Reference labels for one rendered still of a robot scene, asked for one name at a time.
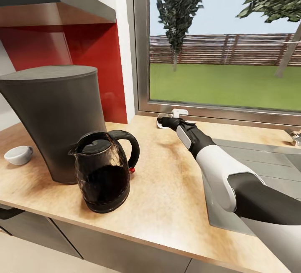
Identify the coffee cup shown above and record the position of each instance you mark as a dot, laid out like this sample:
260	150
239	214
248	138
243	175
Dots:
19	155

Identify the drop in sink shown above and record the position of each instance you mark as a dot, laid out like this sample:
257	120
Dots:
279	167

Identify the fridge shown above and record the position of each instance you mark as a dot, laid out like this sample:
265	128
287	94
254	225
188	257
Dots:
7	115

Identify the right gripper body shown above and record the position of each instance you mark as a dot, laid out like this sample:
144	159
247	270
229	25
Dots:
168	122

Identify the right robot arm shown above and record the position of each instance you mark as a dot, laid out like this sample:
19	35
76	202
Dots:
274	217

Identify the dishwasher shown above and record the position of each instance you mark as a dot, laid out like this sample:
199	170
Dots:
34	228

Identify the paper coffee filter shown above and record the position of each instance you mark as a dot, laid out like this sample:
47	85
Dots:
161	115

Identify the electric kettle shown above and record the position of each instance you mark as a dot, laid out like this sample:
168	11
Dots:
102	169

